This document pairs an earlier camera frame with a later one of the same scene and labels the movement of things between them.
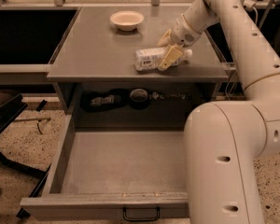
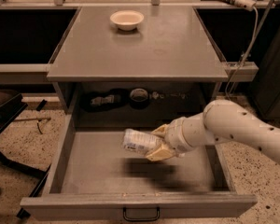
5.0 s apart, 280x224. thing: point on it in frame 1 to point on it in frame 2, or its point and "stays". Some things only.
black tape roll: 139,98 stays
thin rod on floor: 33,119 stays
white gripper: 183,33 to 175,138
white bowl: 127,21 stays
